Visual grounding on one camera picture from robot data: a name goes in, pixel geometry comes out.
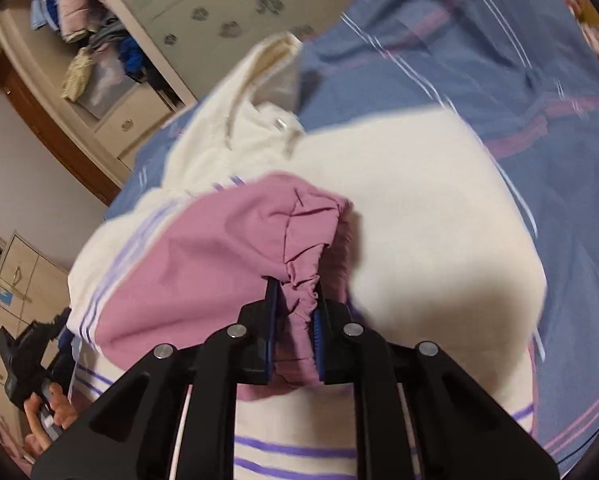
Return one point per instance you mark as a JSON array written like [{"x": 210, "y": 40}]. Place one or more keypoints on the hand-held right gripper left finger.
[{"x": 272, "y": 332}]

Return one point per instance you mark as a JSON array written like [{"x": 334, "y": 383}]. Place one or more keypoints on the pile of clothes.
[{"x": 92, "y": 25}]

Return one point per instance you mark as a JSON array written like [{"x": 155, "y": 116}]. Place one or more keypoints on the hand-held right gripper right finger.
[{"x": 320, "y": 340}]

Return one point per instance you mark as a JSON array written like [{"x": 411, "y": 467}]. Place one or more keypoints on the beige wardrobe with drawers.
[{"x": 144, "y": 85}]

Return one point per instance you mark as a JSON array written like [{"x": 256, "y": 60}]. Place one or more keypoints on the person's left hand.
[{"x": 54, "y": 410}]

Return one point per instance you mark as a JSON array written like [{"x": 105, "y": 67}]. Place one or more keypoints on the light wooden cabinet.
[{"x": 14, "y": 285}]

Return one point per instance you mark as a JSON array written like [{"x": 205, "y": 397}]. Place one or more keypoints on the white and pink hooded jacket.
[{"x": 409, "y": 200}]

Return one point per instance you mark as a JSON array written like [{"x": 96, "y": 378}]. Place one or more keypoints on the blue striped bed sheet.
[{"x": 459, "y": 60}]

